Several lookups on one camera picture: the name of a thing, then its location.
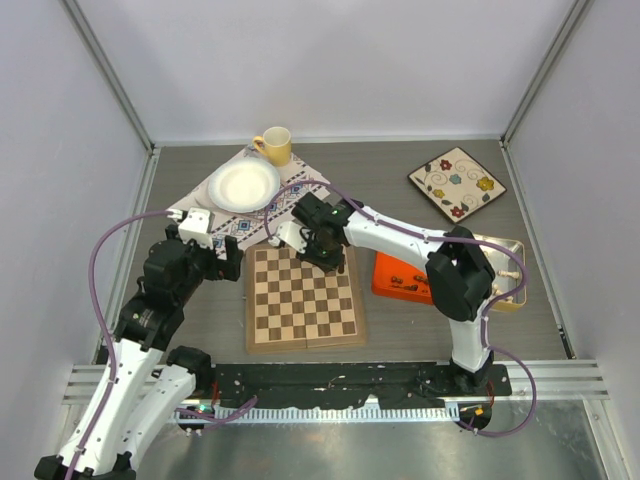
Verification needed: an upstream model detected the yellow mug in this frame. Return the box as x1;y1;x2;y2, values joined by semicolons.
252;126;292;167

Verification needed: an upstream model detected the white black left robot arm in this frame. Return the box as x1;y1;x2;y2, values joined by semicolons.
34;226;243;479

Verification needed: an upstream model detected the gold tray of light pieces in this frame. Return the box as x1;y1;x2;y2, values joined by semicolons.
475;235;527;313

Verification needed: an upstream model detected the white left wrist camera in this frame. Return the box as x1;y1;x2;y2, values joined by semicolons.
168;207;214;250

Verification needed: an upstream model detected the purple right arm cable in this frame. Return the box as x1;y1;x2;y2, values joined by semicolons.
263;179;538;443

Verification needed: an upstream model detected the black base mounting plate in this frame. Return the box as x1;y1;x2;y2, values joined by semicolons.
188;362;512;410

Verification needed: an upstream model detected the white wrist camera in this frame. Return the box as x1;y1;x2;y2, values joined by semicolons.
268;221;307;253
168;207;214;250

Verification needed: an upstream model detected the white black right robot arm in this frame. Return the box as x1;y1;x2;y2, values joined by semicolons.
292;193;495;395

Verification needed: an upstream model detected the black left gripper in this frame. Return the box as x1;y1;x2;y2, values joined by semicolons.
168;224;242;303

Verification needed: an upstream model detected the dark chess piece cluster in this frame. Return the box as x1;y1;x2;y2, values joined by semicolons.
390;275;429;292

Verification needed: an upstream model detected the wooden chess board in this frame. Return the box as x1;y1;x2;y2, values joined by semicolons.
245;244;367;354

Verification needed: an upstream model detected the orange plastic tray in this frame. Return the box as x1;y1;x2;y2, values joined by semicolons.
371;252;433;305

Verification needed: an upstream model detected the aluminium frame rail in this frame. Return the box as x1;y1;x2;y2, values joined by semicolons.
62;360;611;425

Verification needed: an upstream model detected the patterned cloth placemat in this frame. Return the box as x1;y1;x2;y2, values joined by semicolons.
170;145;329;257

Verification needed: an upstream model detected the white paper bowl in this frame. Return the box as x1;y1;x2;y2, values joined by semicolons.
208;158;281;213

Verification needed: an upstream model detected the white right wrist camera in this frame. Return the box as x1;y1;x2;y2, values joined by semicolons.
268;221;307;253

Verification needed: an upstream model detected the floral square plate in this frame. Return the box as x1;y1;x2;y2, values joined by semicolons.
407;147;507;224

